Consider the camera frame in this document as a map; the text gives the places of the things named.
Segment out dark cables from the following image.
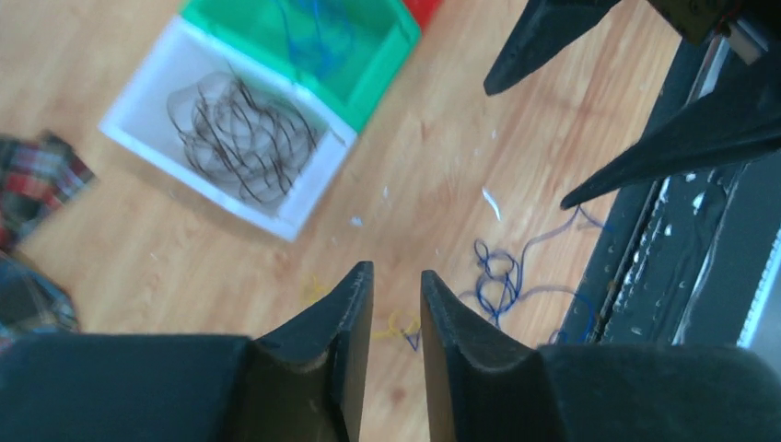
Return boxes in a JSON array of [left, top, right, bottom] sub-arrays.
[[166, 70, 320, 205]]

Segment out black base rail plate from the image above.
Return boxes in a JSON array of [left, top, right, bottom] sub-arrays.
[[554, 155, 780, 364]]

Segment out red plastic bin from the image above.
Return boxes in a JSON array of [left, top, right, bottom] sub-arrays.
[[402, 0, 443, 31]]

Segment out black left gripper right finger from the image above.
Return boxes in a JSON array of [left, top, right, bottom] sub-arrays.
[[421, 270, 780, 442]]

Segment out yellow cable small bundle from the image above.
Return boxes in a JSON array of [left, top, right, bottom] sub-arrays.
[[298, 274, 422, 343]]

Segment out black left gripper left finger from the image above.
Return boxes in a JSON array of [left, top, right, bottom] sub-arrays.
[[1, 261, 374, 441]]

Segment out green plastic bin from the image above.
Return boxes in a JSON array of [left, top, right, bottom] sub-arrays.
[[180, 0, 422, 133]]

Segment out white plastic bin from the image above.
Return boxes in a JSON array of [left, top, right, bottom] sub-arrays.
[[99, 17, 356, 241]]

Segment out plaid cloth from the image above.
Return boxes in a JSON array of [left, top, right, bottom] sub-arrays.
[[1, 132, 94, 351]]

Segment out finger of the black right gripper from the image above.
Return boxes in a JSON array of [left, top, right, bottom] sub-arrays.
[[484, 0, 618, 96], [560, 54, 780, 210]]

